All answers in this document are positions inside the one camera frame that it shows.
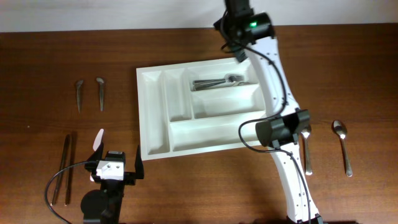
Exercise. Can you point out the right dark chopstick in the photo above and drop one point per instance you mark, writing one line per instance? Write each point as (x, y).
(69, 172)

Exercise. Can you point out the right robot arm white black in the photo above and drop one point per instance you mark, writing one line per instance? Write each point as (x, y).
(251, 36)

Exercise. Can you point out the metal fork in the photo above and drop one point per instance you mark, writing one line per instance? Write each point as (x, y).
(226, 78)
(225, 85)
(202, 85)

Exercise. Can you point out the right small metal spoon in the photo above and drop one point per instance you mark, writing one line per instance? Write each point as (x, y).
(100, 81)

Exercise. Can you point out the left small metal spoon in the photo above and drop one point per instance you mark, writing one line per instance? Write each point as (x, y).
(78, 85)

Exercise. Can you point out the metal fork in tray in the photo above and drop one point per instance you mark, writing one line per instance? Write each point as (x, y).
(225, 85)

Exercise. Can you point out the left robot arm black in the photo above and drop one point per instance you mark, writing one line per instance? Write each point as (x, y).
(103, 205)

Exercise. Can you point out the dark chopstick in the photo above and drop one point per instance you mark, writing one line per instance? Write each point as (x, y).
(69, 172)
(66, 146)

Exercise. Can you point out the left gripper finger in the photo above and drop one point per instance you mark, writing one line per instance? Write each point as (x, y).
(138, 164)
(97, 155)

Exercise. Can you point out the white plastic cutlery tray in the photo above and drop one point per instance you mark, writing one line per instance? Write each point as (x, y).
(176, 120)

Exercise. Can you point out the left dark chopstick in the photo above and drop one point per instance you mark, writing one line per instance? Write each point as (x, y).
(66, 146)

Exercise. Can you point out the small metal spoon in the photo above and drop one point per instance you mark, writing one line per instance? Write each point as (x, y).
(100, 81)
(78, 85)

